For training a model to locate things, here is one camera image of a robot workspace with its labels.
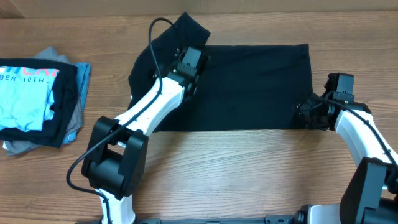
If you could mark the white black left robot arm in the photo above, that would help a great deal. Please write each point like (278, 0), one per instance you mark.
(117, 148)

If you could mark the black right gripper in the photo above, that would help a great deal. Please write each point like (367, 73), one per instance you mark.
(310, 113)

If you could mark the folded grey shirt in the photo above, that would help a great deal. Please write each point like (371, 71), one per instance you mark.
(66, 96)

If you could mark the folded black printed t-shirt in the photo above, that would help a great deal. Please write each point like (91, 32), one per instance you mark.
(26, 97)

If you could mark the folded blue shirt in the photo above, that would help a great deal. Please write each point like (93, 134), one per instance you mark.
(76, 122)

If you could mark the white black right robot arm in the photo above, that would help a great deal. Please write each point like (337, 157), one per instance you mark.
(376, 162)

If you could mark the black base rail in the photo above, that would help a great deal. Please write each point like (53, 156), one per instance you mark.
(269, 219)

